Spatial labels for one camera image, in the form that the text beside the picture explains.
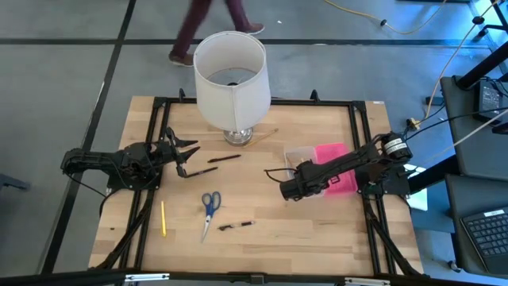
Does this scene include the black laptop keyboard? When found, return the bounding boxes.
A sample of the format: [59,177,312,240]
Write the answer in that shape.
[460,208,508,275]

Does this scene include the blue handled scissors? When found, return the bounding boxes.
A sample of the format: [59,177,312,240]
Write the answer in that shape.
[200,191,222,244]

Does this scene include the person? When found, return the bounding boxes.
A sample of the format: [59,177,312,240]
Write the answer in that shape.
[167,0,266,68]

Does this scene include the black crossbar with silver brackets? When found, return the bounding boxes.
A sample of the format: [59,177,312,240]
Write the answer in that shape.
[0,269,508,286]

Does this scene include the yellow extension cord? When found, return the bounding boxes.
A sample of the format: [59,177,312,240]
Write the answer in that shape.
[323,0,449,36]

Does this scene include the beige hanging cable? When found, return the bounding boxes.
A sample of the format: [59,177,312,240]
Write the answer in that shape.
[405,0,503,131]

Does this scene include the black power adapter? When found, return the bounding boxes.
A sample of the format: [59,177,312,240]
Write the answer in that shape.
[472,79,505,123]

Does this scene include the clear plastic supply box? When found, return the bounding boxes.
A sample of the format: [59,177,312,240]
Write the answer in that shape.
[283,145,330,198]

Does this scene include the white shade table lamp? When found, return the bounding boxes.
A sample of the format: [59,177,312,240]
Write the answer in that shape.
[193,30,272,147]

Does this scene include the pen with black grip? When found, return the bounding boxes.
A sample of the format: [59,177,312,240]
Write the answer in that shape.
[217,220,256,232]

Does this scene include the grey side table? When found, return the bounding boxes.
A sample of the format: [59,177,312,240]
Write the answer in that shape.
[440,75,508,182]

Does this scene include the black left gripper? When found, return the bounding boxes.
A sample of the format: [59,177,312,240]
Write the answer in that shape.
[148,127,202,170]

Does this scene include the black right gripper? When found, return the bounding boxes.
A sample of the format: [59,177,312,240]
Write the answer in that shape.
[279,160,330,202]

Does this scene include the black stand beam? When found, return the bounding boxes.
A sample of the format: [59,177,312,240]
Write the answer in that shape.
[456,39,508,91]

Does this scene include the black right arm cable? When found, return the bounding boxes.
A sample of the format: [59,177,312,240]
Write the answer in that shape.
[264,167,298,184]

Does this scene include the black aluminium table frame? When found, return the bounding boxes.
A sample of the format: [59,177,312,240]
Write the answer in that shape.
[89,89,424,279]

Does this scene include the wooden pencil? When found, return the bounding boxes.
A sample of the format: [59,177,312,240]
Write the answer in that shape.
[242,127,279,149]

